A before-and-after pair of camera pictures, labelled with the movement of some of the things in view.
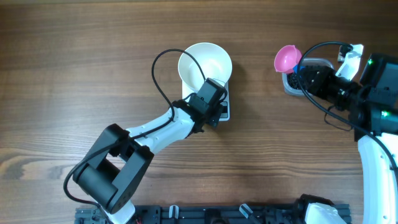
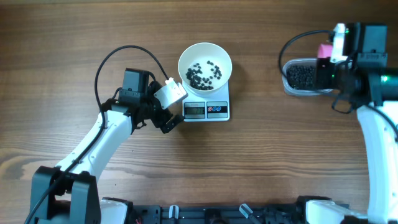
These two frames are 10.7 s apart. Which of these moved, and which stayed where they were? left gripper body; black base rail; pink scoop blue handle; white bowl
Moved: pink scoop blue handle; left gripper body
Stayed: white bowl; black base rail
